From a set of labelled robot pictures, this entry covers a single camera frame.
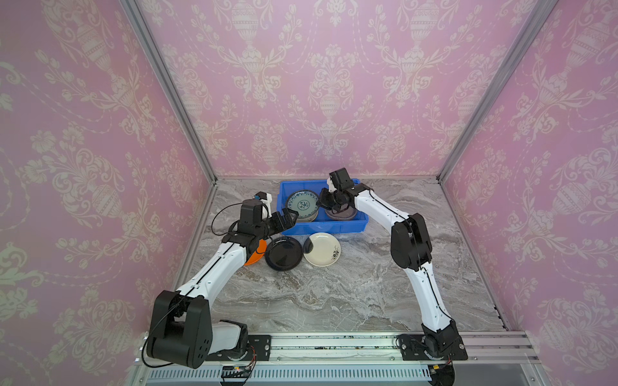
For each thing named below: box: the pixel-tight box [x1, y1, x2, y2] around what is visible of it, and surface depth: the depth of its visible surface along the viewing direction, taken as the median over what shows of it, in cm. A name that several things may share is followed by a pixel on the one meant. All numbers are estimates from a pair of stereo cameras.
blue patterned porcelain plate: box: [287, 189, 320, 222], surface depth 105 cm
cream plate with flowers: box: [303, 231, 342, 267], surface depth 97 cm
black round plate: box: [264, 236, 304, 272], surface depth 96 cm
